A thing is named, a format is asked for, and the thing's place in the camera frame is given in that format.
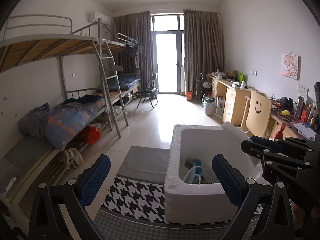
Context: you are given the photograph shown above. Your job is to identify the metal bunk bed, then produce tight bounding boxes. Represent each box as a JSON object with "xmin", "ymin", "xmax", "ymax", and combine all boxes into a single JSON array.
[{"xmin": 0, "ymin": 14, "xmax": 144, "ymax": 215}]

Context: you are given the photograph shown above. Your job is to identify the white papers on desk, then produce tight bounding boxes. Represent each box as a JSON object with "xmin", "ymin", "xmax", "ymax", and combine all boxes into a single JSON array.
[{"xmin": 293, "ymin": 123, "xmax": 316, "ymax": 141}]

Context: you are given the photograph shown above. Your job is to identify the glass balcony door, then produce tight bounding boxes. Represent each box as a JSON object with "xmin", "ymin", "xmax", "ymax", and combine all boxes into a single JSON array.
[{"xmin": 151, "ymin": 13, "xmax": 184, "ymax": 94}]

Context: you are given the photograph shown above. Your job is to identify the white foam box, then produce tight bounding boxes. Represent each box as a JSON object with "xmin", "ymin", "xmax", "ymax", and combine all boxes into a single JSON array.
[{"xmin": 164, "ymin": 122, "xmax": 267, "ymax": 224}]

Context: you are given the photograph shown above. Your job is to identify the white air conditioner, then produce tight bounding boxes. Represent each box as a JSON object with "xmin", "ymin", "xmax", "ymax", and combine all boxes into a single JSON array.
[{"xmin": 88, "ymin": 11, "xmax": 111, "ymax": 25}]

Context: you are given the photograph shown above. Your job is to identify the wooden smiley chair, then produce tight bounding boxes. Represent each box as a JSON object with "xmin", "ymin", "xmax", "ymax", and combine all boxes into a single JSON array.
[{"xmin": 240, "ymin": 91, "xmax": 272, "ymax": 137}]

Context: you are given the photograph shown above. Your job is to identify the right brown curtain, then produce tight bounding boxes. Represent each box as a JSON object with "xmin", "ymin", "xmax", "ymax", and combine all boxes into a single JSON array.
[{"xmin": 183, "ymin": 10, "xmax": 225, "ymax": 92}]

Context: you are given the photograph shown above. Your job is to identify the person right hand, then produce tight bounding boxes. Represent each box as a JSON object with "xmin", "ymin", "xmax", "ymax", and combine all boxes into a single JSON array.
[{"xmin": 291, "ymin": 203, "xmax": 313, "ymax": 230}]

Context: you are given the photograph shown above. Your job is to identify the left brown curtain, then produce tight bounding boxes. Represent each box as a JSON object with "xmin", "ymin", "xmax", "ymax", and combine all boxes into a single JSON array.
[{"xmin": 113, "ymin": 11, "xmax": 153, "ymax": 87}]

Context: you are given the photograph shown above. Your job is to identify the black folding chair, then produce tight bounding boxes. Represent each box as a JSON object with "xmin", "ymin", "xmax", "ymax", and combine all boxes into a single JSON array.
[{"xmin": 136, "ymin": 73, "xmax": 158, "ymax": 108}]

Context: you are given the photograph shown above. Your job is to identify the light blue cloth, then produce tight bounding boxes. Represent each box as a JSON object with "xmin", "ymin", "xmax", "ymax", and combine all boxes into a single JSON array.
[{"xmin": 183, "ymin": 159, "xmax": 203, "ymax": 185}]

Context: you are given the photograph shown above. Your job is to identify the grey bundled blanket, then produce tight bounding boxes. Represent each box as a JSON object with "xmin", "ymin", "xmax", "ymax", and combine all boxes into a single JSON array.
[{"xmin": 18, "ymin": 103, "xmax": 51, "ymax": 140}]

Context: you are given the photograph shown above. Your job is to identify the white waste bin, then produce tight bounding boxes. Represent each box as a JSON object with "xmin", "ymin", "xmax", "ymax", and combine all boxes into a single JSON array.
[{"xmin": 203, "ymin": 97, "xmax": 216, "ymax": 116}]

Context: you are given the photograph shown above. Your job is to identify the red plastic bag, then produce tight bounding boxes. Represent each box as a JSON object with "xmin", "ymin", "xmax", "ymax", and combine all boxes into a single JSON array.
[{"xmin": 81, "ymin": 126, "xmax": 101, "ymax": 144}]

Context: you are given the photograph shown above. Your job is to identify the long wooden desk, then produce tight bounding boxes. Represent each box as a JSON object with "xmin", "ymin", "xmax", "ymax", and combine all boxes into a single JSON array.
[{"xmin": 207, "ymin": 74, "xmax": 319, "ymax": 140}]

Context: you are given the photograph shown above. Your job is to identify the yellow object on desk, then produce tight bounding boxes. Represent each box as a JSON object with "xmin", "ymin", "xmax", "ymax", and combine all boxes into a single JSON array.
[{"xmin": 281, "ymin": 110, "xmax": 291, "ymax": 116}]

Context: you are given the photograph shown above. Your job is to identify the blue orange quilt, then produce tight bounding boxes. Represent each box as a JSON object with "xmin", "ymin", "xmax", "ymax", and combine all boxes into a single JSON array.
[{"xmin": 44, "ymin": 95, "xmax": 106, "ymax": 150}]

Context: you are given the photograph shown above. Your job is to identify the houndstooth table cloth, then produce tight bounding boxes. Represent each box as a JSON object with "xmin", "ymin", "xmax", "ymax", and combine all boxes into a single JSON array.
[{"xmin": 94, "ymin": 146, "xmax": 229, "ymax": 239}]

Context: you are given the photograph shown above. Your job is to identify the pink cartoon wall picture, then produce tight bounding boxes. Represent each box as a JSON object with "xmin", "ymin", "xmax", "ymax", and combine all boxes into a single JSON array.
[{"xmin": 281, "ymin": 53, "xmax": 299, "ymax": 80}]

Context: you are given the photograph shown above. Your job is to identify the brown curtain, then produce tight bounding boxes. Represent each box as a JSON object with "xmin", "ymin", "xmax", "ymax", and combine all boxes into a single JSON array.
[
  {"xmin": 113, "ymin": 11, "xmax": 153, "ymax": 87},
  {"xmin": 183, "ymin": 10, "xmax": 225, "ymax": 92}
]

